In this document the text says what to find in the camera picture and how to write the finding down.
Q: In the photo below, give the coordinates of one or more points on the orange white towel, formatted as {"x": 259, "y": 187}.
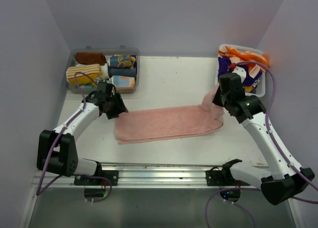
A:
{"x": 235, "y": 56}

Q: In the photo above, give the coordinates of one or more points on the clear plastic storage bin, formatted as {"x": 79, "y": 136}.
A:
{"x": 107, "y": 52}

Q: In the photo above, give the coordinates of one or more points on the white rolled towel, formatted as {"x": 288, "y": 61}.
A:
{"x": 104, "y": 70}

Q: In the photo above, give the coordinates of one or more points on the blue yellow patterned rolled towel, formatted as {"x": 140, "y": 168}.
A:
{"x": 122, "y": 61}

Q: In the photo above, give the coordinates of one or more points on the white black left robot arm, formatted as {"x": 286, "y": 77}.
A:
{"x": 57, "y": 152}

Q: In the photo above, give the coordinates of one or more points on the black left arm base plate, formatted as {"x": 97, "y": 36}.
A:
{"x": 103, "y": 178}

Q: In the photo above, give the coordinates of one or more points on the purple towel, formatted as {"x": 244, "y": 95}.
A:
{"x": 224, "y": 64}

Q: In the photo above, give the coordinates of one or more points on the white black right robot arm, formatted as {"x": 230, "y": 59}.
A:
{"x": 286, "y": 177}

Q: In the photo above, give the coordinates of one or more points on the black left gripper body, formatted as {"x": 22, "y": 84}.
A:
{"x": 116, "y": 106}

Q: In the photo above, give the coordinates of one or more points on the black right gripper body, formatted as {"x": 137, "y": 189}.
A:
{"x": 220, "y": 98}

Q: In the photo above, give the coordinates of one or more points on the yellow striped rolled towel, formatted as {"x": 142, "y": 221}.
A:
{"x": 85, "y": 75}

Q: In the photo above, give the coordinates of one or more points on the aluminium table edge rail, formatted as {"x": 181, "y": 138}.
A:
{"x": 164, "y": 175}

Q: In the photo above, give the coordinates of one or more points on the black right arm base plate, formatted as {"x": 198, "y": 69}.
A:
{"x": 217, "y": 177}

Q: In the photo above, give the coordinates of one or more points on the dark blue rolled towel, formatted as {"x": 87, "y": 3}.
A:
{"x": 122, "y": 72}

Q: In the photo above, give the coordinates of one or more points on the white plastic laundry basket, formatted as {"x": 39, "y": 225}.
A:
{"x": 259, "y": 90}

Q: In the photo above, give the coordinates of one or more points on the light blue orange rolled towel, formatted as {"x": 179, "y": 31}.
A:
{"x": 122, "y": 81}

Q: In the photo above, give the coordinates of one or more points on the pink terry towel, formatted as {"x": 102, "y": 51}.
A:
{"x": 170, "y": 123}

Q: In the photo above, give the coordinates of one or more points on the brown rolled towel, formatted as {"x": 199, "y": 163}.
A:
{"x": 90, "y": 58}

